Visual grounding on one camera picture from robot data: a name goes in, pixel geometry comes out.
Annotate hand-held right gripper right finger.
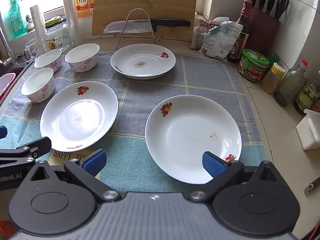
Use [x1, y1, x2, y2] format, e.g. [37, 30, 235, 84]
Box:
[188, 151, 285, 203]

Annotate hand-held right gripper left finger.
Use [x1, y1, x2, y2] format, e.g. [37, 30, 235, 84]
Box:
[30, 149, 121, 204]

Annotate white floral plate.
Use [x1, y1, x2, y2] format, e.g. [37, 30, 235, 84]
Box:
[40, 81, 118, 150]
[145, 95, 242, 185]
[110, 43, 177, 80]

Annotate white pink-floral bowl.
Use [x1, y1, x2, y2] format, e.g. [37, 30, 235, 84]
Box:
[64, 43, 100, 73]
[34, 49, 62, 72]
[21, 67, 55, 103]

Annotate white red colander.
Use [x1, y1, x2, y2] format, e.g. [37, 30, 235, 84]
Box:
[0, 72, 17, 100]

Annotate dark red basin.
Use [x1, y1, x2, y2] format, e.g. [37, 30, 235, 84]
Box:
[0, 65, 24, 80]

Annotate metal sink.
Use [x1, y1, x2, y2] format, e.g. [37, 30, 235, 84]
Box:
[0, 57, 34, 107]

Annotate grey blue checked cloth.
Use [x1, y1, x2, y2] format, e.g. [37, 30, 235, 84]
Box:
[0, 51, 269, 195]

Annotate metal faucet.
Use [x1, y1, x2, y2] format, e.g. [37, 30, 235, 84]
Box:
[0, 26, 14, 67]

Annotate clear glass mug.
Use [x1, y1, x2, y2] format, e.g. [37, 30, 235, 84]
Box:
[24, 38, 43, 62]

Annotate small metal tool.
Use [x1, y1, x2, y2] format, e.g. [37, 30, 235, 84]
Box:
[304, 179, 320, 195]

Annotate white plastic container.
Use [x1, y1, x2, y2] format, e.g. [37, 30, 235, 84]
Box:
[296, 109, 320, 150]

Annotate yellow lidded spice jar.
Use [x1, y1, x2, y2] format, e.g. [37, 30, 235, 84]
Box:
[261, 62, 286, 94]

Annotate glass jar with green lid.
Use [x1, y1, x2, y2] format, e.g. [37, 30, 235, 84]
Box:
[44, 16, 70, 53]

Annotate green lidded sauce jar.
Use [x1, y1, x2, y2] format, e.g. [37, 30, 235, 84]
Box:
[237, 49, 270, 82]

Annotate clear bottle with red cap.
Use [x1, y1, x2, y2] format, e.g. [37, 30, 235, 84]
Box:
[274, 59, 308, 107]

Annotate small potted plant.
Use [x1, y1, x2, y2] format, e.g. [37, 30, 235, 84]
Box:
[25, 14, 35, 32]

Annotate grey paper roll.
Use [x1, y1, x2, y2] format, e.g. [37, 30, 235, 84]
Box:
[30, 5, 49, 52]

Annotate green dish soap bottle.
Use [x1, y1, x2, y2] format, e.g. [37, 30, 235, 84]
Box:
[8, 0, 27, 40]

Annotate oil bottle with green label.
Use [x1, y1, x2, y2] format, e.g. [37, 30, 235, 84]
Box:
[293, 71, 320, 115]

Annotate small dark green jar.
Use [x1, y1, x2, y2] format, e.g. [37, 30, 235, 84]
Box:
[266, 53, 280, 67]

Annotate white bag with blue print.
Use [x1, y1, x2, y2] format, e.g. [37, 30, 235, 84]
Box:
[199, 21, 244, 60]

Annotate white bag with red print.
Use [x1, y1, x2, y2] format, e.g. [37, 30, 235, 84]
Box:
[190, 17, 230, 50]

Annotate tall plastic wrap roll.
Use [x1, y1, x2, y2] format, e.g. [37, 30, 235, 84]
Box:
[61, 0, 78, 47]

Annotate dark red knife block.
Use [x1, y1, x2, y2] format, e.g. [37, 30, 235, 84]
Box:
[246, 7, 282, 55]

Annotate dark soy sauce bottle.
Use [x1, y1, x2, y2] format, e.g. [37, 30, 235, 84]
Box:
[227, 0, 253, 63]

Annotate bamboo cutting board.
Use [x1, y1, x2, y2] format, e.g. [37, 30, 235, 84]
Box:
[92, 0, 199, 42]

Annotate black scissors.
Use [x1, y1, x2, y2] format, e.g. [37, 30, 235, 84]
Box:
[275, 0, 290, 20]

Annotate metal wire rack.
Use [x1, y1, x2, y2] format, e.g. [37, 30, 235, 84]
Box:
[115, 8, 162, 51]

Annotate black handled kitchen knife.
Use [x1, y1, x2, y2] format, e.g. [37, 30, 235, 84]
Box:
[103, 18, 192, 34]

